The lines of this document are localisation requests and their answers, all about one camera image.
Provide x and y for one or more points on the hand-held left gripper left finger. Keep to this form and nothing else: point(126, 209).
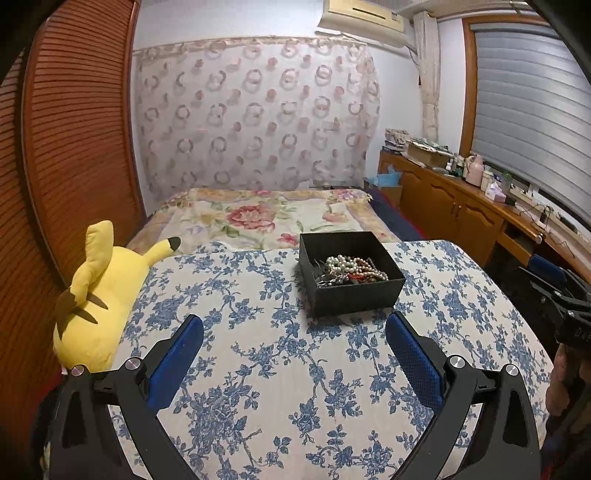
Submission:
point(178, 364)

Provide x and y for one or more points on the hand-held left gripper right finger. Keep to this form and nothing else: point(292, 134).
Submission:
point(413, 362)

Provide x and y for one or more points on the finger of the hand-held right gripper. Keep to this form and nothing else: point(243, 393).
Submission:
point(547, 272)

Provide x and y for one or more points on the black cardboard box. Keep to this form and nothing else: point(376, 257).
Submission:
point(355, 297)

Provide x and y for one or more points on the person's right hand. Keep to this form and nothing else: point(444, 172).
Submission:
point(563, 383)

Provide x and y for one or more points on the white power strip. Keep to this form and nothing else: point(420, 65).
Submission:
point(540, 221)

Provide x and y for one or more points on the pink tissue pack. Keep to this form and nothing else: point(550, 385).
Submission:
point(496, 191)

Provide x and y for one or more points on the yellow plush toy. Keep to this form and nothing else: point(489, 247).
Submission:
point(101, 300)

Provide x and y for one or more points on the wooden cabinet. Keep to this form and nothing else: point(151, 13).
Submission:
point(461, 212)

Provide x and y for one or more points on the blue floral cloth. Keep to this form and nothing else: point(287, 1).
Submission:
point(286, 369)

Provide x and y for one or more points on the pink flask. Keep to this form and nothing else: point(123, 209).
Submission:
point(474, 170)

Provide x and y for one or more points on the dark blue blanket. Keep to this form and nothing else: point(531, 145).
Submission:
point(392, 212)

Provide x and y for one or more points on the pink floral quilt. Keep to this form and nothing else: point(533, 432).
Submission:
point(249, 217)

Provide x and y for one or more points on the grey window blind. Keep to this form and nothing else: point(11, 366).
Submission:
point(531, 106)

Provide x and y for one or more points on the open cardboard box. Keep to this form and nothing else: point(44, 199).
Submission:
point(427, 154)

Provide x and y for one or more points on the blue plastic bag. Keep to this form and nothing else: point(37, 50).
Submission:
point(385, 177)

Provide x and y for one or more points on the stack of papers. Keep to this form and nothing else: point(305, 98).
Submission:
point(396, 138)

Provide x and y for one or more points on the brown slatted wardrobe door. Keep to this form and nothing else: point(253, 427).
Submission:
point(78, 161)

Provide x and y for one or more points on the cream lace curtain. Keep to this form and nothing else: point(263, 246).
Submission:
point(427, 78)

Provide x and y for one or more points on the circle patterned curtain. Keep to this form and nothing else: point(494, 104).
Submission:
point(254, 115)

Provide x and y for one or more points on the white air conditioner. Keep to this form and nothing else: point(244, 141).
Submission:
point(364, 16)

